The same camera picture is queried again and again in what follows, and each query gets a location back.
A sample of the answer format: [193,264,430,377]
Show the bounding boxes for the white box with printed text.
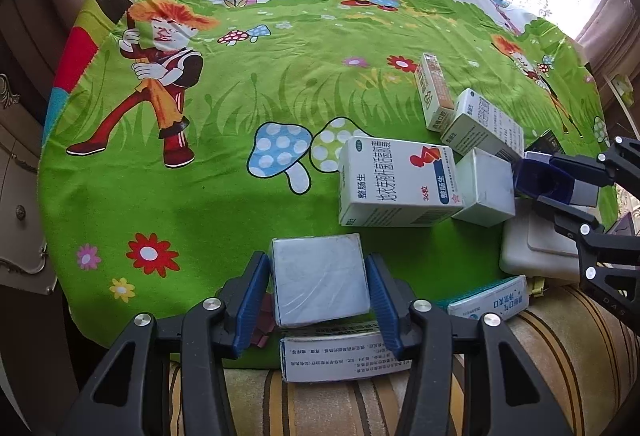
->
[279,322,413,384]

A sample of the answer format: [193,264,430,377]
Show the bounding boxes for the large white medicine box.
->
[338,136,465,228]

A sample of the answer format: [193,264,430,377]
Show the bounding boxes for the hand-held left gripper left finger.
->
[57,251,273,436]

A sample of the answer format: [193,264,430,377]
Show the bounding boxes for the green white medicine box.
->
[439,88,525,163]

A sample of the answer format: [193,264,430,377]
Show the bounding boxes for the pale yellow object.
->
[607,74,632,104]

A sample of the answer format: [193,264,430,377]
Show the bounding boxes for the black box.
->
[524,129,567,156]

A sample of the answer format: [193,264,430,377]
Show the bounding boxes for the striped beige sofa cushion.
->
[170,283,640,436]

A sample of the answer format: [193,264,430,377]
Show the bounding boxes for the grey white cardboard box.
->
[268,232,372,329]

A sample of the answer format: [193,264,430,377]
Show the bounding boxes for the orange white medicine box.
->
[415,52,457,133]

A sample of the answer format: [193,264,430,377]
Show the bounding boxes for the green cartoon printed blanket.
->
[37,0,613,369]

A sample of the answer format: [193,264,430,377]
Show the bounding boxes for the teal white medicine box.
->
[435,275,530,323]

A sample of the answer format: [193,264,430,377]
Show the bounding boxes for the blue white box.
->
[514,150,599,208]

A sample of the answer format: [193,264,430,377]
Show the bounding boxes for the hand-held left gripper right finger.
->
[365,253,573,436]

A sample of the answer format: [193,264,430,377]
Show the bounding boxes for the white plastic container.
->
[499,197,598,283]

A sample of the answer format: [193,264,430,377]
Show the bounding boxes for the white ornate cabinet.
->
[0,71,58,292]

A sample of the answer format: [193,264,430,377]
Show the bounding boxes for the small plain white box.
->
[451,147,517,228]

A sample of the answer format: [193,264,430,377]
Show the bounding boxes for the beige patterned curtain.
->
[575,0,640,117]

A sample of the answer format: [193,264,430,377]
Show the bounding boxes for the pink object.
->
[250,293,277,348]

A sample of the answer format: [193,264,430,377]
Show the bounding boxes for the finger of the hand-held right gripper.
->
[550,136,640,187]
[537,196,640,317]

